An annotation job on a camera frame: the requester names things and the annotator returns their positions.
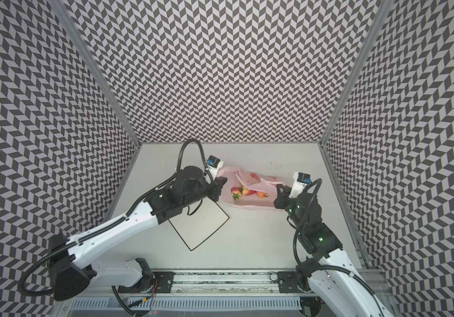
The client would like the pink plastic bag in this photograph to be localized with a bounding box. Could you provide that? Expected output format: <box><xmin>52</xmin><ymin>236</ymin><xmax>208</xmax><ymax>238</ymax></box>
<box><xmin>216</xmin><ymin>166</ymin><xmax>290</xmax><ymax>210</ymax></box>

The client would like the orange fake fruit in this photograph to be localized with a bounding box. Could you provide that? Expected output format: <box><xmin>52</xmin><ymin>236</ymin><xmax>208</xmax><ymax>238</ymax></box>
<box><xmin>256</xmin><ymin>192</ymin><xmax>268</xmax><ymax>198</ymax></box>

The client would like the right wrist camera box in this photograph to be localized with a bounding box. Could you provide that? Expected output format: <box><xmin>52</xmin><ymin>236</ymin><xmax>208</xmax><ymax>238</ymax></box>
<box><xmin>289</xmin><ymin>172</ymin><xmax>311</xmax><ymax>199</ymax></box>

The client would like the red fake apple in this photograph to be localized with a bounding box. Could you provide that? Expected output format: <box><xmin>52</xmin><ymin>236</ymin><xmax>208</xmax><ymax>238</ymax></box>
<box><xmin>240</xmin><ymin>186</ymin><xmax>257</xmax><ymax>196</ymax></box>

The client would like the right black corrugated cable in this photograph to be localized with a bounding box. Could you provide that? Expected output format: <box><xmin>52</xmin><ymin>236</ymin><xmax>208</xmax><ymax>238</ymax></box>
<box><xmin>292</xmin><ymin>178</ymin><xmax>386</xmax><ymax>317</ymax></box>

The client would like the white square mat black border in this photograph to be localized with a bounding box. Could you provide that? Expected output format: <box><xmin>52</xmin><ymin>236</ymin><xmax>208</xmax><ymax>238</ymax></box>
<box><xmin>169</xmin><ymin>198</ymin><xmax>229</xmax><ymax>251</ymax></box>

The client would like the black mounting plate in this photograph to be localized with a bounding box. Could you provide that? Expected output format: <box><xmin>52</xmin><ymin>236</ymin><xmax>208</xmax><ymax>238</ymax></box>
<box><xmin>117</xmin><ymin>271</ymin><xmax>175</xmax><ymax>294</ymax></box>
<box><xmin>277</xmin><ymin>271</ymin><xmax>311</xmax><ymax>294</ymax></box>

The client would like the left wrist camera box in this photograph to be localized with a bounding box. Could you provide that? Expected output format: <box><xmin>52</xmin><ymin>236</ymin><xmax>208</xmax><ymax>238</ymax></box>
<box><xmin>205</xmin><ymin>155</ymin><xmax>224</xmax><ymax>179</ymax></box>

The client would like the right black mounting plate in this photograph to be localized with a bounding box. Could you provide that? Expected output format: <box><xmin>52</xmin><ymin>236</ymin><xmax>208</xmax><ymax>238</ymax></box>
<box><xmin>277</xmin><ymin>271</ymin><xmax>311</xmax><ymax>294</ymax></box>

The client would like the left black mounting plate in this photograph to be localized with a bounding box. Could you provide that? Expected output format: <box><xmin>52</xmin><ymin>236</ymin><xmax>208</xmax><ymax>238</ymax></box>
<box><xmin>117</xmin><ymin>271</ymin><xmax>175</xmax><ymax>294</ymax></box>

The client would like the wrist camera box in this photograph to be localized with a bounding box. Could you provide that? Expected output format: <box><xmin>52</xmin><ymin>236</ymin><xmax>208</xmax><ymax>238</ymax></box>
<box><xmin>289</xmin><ymin>172</ymin><xmax>311</xmax><ymax>199</ymax></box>
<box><xmin>205</xmin><ymin>155</ymin><xmax>224</xmax><ymax>179</ymax></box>

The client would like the red fake strawberry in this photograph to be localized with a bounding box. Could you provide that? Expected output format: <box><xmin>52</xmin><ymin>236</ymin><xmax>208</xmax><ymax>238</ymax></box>
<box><xmin>230</xmin><ymin>187</ymin><xmax>242</xmax><ymax>201</ymax></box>

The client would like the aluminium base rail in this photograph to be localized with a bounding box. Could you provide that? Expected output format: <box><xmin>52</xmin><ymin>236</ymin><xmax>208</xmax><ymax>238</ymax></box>
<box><xmin>64</xmin><ymin>269</ymin><xmax>390</xmax><ymax>297</ymax></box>

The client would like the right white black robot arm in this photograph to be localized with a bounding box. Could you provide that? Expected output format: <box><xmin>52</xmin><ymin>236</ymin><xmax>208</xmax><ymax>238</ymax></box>
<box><xmin>274</xmin><ymin>179</ymin><xmax>394</xmax><ymax>316</ymax></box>

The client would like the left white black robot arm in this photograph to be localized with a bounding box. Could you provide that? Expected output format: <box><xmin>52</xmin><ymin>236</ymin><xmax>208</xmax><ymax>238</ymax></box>
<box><xmin>47</xmin><ymin>166</ymin><xmax>227</xmax><ymax>301</ymax></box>

